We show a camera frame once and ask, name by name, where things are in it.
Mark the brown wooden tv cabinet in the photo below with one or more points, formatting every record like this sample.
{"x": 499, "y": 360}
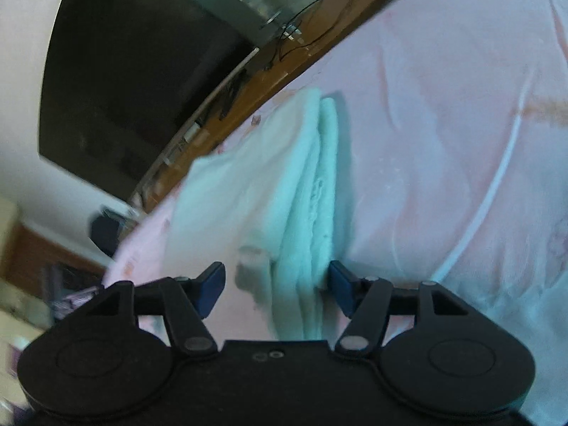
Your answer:
{"x": 311, "y": 34}

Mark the silver set-top box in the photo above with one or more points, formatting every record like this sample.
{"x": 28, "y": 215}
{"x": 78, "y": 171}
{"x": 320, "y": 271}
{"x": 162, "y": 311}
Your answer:
{"x": 181, "y": 143}

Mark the black remote control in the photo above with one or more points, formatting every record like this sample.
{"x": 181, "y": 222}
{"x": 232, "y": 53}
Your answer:
{"x": 232, "y": 91}

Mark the large black flat television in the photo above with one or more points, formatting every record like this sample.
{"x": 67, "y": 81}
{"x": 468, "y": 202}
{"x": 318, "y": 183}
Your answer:
{"x": 122, "y": 77}

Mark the white knitted small garment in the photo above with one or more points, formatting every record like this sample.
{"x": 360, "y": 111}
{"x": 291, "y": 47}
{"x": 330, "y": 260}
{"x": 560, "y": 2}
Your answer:
{"x": 266, "y": 209}

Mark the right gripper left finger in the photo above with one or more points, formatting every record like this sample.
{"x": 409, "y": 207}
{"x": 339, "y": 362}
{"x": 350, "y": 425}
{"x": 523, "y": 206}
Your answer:
{"x": 187, "y": 302}

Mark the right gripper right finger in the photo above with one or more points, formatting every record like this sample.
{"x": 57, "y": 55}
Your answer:
{"x": 365, "y": 303}

